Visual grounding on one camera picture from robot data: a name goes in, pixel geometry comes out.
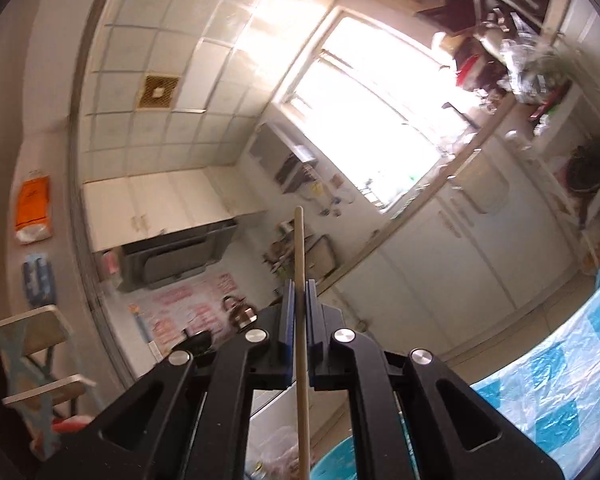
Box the steel kettle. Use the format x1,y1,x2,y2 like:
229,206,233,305
222,295,258,332

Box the kitchen window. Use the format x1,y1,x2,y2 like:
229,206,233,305
276,6,478,214

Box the blue white checkered tablecloth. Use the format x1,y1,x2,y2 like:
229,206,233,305
471,272,600,479

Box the white wooden shelf left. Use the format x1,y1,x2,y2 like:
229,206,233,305
0,304,97,460

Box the bamboo chopstick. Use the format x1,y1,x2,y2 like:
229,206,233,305
294,206,311,479

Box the white shelf rack right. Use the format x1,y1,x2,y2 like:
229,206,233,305
505,81,600,232

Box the teal perforated plastic basket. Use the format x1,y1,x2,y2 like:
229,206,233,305
310,437,358,480

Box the clear plastic trash bag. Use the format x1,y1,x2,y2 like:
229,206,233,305
245,426,300,480

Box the grey range hood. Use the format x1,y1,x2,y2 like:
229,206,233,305
118,219,238,292

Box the black wok on stove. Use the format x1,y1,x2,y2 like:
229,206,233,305
173,330,213,356

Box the orange plastic bag on wall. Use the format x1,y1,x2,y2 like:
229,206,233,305
15,176,52,245

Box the white base cabinets under window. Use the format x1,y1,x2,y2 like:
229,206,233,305
320,104,579,356

